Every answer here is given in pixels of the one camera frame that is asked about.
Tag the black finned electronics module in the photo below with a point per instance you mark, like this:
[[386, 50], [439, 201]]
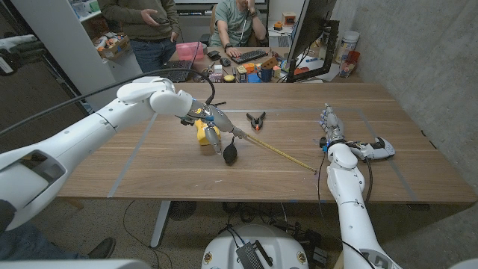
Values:
[[248, 258]]

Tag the white lidded canister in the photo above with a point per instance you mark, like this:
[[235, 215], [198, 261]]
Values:
[[347, 45]]

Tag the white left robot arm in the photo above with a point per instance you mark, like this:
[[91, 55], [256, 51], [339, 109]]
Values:
[[82, 138]]

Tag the white robot torso base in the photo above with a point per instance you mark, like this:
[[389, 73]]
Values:
[[228, 250]]

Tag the yellow mustard bottle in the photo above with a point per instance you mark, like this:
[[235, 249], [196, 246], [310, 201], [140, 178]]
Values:
[[202, 137]]

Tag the pink plastic box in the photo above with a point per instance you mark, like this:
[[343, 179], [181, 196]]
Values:
[[186, 51]]

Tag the white shelf unit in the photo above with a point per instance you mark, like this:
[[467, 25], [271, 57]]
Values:
[[71, 48]]

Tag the white grey handheld power tool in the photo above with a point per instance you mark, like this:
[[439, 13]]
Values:
[[377, 149]]

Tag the person in blue jeans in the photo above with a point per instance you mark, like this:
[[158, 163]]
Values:
[[101, 248]]

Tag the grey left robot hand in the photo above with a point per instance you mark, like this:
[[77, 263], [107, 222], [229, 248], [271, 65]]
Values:
[[220, 119]]

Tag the white table leg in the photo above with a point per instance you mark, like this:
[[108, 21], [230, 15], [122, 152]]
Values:
[[160, 224]]

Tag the black orange pliers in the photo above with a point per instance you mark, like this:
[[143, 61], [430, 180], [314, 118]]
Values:
[[256, 122]]

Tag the black round floor fan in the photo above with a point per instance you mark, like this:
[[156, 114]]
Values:
[[182, 210]]

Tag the black monitor on stand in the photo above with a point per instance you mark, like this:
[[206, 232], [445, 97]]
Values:
[[310, 22]]

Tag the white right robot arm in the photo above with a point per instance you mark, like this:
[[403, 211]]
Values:
[[351, 209]]

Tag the standing person olive sweater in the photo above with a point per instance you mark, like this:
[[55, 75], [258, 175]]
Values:
[[149, 30]]

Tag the black computer mouse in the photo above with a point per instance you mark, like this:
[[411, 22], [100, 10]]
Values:
[[225, 61]]

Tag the black rubber bulb pipette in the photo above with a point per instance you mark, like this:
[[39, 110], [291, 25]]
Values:
[[230, 155]]

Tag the seated person green t-shirt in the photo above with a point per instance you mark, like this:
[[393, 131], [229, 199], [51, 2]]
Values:
[[231, 22]]

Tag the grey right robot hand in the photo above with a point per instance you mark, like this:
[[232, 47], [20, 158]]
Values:
[[333, 127]]

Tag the black keyboard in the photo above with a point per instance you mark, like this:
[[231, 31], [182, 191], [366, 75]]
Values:
[[249, 56]]

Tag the yellow tape measure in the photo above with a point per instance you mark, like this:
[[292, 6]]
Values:
[[284, 155]]

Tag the blue mug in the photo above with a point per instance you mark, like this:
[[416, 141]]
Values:
[[266, 74]]

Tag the cardboard box with items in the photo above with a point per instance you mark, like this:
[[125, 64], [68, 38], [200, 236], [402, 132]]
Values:
[[114, 48]]

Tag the small orange box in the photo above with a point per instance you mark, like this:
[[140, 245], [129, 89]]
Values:
[[289, 18]]

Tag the black laptop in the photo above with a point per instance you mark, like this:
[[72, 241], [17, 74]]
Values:
[[181, 75]]

